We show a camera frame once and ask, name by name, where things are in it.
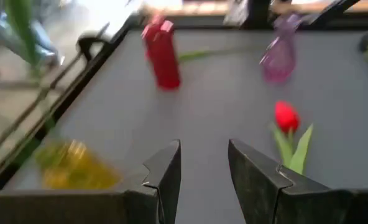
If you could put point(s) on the purple glass vase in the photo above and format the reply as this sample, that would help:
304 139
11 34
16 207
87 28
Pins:
278 62

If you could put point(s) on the red glass vase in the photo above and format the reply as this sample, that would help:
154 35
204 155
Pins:
163 62

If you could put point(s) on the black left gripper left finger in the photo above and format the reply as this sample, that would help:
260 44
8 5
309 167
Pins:
165 186

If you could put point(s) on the yellow glass vase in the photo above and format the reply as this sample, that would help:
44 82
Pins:
75 171

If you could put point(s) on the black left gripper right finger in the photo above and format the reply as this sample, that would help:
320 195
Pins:
258 193

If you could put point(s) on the grey table mat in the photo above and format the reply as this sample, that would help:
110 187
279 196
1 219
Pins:
218 102

